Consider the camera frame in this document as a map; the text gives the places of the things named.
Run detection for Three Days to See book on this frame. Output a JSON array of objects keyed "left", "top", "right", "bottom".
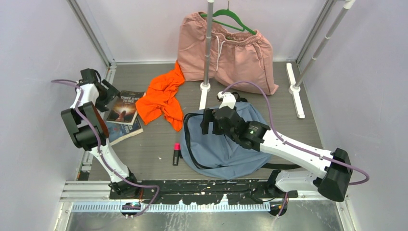
[{"left": 106, "top": 90, "right": 146, "bottom": 125}]

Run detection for light blue backpack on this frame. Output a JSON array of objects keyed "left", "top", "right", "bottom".
[{"left": 179, "top": 110, "right": 299, "bottom": 180}]

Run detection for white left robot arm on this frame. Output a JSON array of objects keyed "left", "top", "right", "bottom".
[{"left": 55, "top": 68, "right": 140, "bottom": 199}]

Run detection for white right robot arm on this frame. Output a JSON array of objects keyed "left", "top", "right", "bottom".
[{"left": 201, "top": 106, "right": 353, "bottom": 202}]

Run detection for blue paperback book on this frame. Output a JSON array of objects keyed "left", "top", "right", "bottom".
[{"left": 106, "top": 118, "right": 143, "bottom": 145}]

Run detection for orange shirt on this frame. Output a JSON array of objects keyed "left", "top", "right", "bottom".
[{"left": 135, "top": 62, "right": 184, "bottom": 132}]

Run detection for pink highlighter marker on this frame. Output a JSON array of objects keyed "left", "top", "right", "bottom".
[{"left": 172, "top": 143, "right": 181, "bottom": 166}]

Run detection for pink shorts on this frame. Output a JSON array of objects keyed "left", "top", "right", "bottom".
[{"left": 177, "top": 12, "right": 279, "bottom": 95}]

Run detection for white right rack stand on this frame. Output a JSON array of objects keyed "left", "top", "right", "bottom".
[{"left": 285, "top": 0, "right": 355, "bottom": 119}]

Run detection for green clothes hanger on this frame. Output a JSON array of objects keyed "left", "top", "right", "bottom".
[{"left": 199, "top": 0, "right": 257, "bottom": 35}]

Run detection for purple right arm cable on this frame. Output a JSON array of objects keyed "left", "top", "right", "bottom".
[{"left": 221, "top": 80, "right": 370, "bottom": 218}]

